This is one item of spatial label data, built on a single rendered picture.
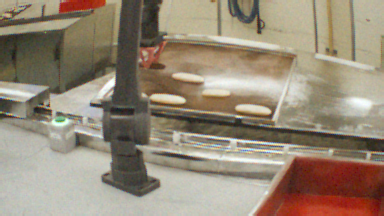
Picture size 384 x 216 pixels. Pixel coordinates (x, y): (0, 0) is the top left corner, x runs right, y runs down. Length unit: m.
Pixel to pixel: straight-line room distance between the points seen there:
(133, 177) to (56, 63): 3.03
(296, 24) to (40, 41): 2.64
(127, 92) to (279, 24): 3.95
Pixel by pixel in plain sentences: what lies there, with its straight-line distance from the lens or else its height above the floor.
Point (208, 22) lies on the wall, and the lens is 5.09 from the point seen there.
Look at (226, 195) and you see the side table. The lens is 1.06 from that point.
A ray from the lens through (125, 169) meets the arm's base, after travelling 1.06.
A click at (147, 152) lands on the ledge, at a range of 1.20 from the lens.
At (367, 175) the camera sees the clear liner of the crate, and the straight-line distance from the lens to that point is 1.01.
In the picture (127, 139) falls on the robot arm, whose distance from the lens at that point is 1.05.
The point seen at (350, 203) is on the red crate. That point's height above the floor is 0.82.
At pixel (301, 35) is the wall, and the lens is 4.88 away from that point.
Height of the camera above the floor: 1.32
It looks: 18 degrees down
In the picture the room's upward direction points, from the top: 1 degrees clockwise
